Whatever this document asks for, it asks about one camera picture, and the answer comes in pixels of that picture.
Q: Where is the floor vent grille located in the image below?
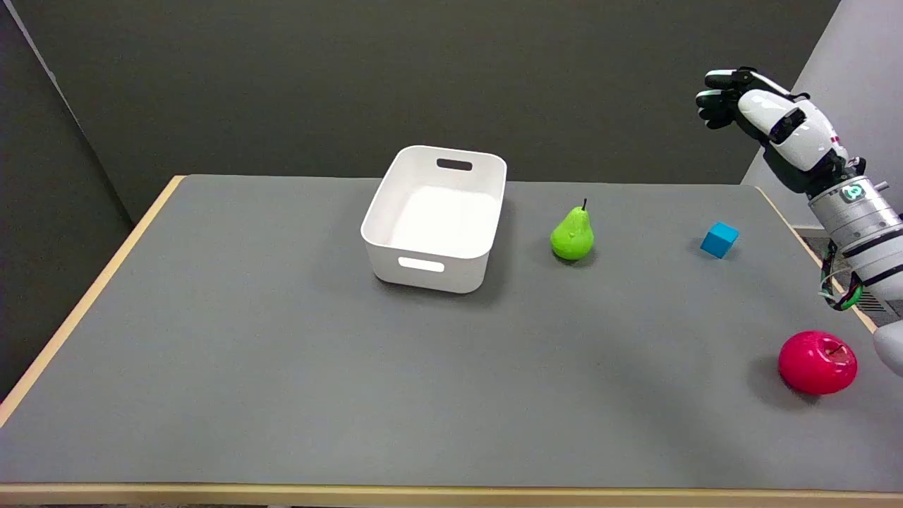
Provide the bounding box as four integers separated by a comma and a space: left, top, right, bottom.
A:
855, 289, 898, 318

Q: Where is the green pear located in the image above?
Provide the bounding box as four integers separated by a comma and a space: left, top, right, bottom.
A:
550, 199, 595, 262

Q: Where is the black and green cable bundle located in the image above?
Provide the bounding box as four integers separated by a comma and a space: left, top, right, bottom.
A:
819, 240, 864, 312

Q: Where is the white plastic bin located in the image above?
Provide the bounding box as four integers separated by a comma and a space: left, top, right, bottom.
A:
360, 145, 508, 295

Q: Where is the red apple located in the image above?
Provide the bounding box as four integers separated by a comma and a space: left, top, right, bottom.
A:
778, 330, 859, 396

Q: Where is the blue cube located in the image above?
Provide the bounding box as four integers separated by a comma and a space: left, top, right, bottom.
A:
700, 222, 740, 260

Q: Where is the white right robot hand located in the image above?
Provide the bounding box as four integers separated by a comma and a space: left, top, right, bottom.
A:
696, 68, 866, 198

